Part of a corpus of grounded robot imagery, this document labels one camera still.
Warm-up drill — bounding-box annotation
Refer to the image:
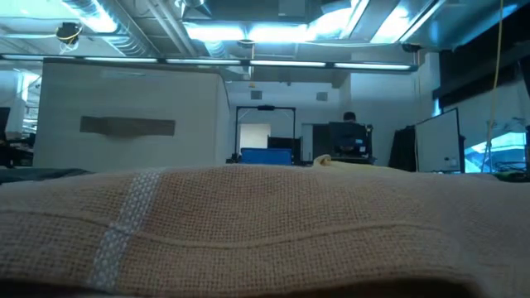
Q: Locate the white fabric storage box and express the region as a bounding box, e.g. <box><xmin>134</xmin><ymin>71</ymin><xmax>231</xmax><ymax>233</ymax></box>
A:
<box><xmin>32</xmin><ymin>57</ymin><xmax>231</xmax><ymax>173</ymax></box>

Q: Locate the black background rig frame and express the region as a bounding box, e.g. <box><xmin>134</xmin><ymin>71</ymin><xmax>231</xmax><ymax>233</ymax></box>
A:
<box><xmin>234</xmin><ymin>104</ymin><xmax>297</xmax><ymax>166</ymax></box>

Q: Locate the dark grey towel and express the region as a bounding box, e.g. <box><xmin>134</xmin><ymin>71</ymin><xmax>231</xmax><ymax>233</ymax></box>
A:
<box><xmin>0</xmin><ymin>166</ymin><xmax>94</xmax><ymax>186</ymax></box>

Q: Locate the ceiling cord reel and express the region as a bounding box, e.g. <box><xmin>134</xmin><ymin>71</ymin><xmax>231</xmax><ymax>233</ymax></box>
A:
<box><xmin>55</xmin><ymin>22</ymin><xmax>84</xmax><ymax>45</ymax></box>

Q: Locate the white board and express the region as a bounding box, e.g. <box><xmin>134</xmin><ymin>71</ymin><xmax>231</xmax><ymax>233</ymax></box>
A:
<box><xmin>415</xmin><ymin>107</ymin><xmax>464</xmax><ymax>174</ymax></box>

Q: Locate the pink towel with white stripes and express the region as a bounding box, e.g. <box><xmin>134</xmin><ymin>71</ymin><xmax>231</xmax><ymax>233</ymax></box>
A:
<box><xmin>0</xmin><ymin>164</ymin><xmax>530</xmax><ymax>298</ymax></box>

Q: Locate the black drape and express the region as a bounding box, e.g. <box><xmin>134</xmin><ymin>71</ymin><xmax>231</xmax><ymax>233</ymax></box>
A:
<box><xmin>388</xmin><ymin>125</ymin><xmax>417</xmax><ymax>172</ymax></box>

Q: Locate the yellow cable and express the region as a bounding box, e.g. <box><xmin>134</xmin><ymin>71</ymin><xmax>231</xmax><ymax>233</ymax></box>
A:
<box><xmin>479</xmin><ymin>0</ymin><xmax>505</xmax><ymax>173</ymax></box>

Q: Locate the LED light bar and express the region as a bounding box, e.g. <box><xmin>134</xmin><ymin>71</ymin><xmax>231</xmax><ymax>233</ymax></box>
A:
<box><xmin>0</xmin><ymin>52</ymin><xmax>419</xmax><ymax>72</ymax></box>

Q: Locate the blue plastic bin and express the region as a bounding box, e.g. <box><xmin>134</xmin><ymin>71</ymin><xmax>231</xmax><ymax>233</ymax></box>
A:
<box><xmin>239</xmin><ymin>147</ymin><xmax>293</xmax><ymax>166</ymax></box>

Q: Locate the black monitor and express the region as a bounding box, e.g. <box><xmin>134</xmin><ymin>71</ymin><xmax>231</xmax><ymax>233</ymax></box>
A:
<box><xmin>0</xmin><ymin>106</ymin><xmax>12</xmax><ymax>142</ymax></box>

